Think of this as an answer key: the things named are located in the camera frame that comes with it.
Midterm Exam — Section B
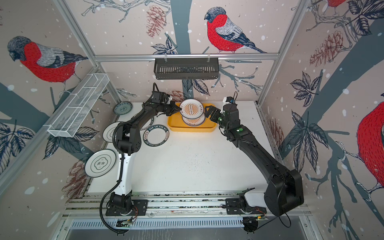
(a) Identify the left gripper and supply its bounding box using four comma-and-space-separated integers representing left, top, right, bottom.
159, 101, 182, 116

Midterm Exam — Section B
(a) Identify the orange sunburst plate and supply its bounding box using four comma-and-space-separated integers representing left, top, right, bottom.
180, 99, 204, 120
182, 115, 206, 127

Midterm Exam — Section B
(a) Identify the green rim plate front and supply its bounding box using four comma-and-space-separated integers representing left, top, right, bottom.
143, 125, 170, 147

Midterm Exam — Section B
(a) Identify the green rim plate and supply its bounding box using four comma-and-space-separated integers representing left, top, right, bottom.
143, 125, 170, 147
141, 117, 155, 131

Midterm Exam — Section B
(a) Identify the green rim plate back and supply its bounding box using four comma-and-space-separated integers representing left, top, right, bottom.
141, 117, 155, 131

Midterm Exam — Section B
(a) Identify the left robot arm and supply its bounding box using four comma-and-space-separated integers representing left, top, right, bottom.
111, 91, 181, 203

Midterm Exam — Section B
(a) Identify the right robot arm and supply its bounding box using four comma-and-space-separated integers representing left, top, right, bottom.
205, 103, 304, 217

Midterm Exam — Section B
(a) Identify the yellow plastic bin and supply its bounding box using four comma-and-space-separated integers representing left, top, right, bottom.
168, 103, 217, 133

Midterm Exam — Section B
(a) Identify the black hanging basket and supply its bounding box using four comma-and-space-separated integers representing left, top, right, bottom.
154, 58, 220, 80

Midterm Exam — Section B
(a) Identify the small teal patterned plate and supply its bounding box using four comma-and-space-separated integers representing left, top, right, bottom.
113, 102, 133, 116

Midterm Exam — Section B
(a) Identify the white plate green motif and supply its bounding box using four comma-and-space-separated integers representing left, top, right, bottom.
103, 122, 120, 143

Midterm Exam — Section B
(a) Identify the white plate near base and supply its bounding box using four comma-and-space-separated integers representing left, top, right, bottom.
85, 149, 117, 178

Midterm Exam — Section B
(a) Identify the horizontal aluminium rail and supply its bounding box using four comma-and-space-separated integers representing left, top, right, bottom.
94, 53, 280, 63

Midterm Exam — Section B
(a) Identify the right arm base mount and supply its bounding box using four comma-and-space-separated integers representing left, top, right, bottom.
222, 197, 267, 215

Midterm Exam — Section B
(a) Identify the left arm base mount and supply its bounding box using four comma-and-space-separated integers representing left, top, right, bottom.
106, 200, 149, 217

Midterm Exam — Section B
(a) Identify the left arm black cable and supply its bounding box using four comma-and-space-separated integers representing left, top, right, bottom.
98, 152, 133, 235

